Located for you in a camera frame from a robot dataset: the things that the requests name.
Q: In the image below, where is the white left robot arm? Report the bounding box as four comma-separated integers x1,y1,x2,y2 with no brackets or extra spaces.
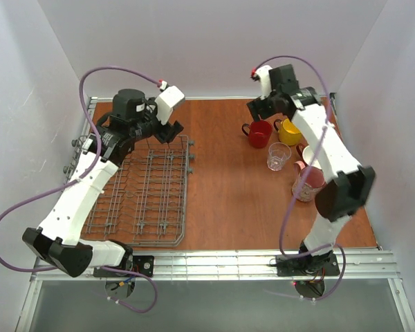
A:
22,86,185,277

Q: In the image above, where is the purple cable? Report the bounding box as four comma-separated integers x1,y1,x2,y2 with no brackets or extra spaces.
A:
254,55,347,302
0,66,167,314

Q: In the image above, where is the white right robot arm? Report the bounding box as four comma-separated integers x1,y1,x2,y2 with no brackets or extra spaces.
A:
247,64,376,275

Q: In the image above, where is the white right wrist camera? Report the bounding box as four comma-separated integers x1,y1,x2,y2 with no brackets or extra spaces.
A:
251,65,272,100

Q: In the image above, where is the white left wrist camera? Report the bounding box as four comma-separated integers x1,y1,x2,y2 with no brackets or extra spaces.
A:
155,80,185,125

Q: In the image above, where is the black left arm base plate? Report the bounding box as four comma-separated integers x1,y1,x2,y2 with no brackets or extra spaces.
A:
93,255,155,278

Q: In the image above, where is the grey wire dish rack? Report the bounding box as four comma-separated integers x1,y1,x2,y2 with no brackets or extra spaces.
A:
81,135,194,248

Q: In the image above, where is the aluminium frame rail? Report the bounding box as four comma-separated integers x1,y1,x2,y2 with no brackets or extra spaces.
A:
30,249,402,282

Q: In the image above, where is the pink ghost pattern mug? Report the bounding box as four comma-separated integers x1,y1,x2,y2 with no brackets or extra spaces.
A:
291,161,326,202

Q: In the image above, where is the clear glass cup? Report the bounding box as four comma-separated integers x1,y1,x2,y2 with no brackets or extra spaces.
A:
267,142,291,172

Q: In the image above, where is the yellow mug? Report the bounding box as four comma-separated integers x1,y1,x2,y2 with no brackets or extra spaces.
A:
273,118,302,146

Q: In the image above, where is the dark red mug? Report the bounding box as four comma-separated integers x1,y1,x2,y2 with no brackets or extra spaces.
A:
296,143,322,169

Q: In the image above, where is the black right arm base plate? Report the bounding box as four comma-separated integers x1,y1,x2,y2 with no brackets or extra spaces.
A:
271,253,340,277

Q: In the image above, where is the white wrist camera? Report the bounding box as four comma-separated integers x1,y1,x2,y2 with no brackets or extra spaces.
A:
155,80,185,125
251,65,272,100

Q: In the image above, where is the bright red mug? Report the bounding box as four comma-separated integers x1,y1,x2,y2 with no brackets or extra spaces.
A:
241,120,273,149

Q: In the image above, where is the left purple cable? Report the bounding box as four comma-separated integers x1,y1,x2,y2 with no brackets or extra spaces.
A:
0,66,167,314

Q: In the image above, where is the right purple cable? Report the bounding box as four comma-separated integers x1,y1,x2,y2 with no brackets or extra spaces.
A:
254,55,347,302

